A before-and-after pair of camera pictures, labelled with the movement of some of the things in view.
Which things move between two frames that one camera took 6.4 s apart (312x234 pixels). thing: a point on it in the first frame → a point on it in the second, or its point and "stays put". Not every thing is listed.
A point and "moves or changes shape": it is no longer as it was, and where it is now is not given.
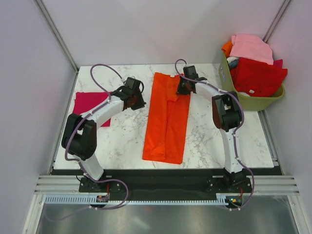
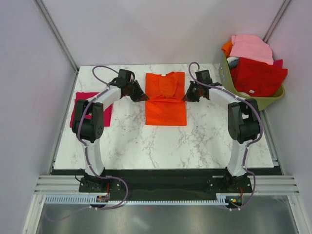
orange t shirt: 167,120 moves or changes shape
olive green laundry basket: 250,103 stays put
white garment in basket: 230,59 stays put
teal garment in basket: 233,64 stays put
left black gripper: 141,103 → 140,96
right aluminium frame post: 276,19 stays put
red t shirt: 257,79 stays put
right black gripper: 180,91 → 188,96
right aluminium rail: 268,134 stays put
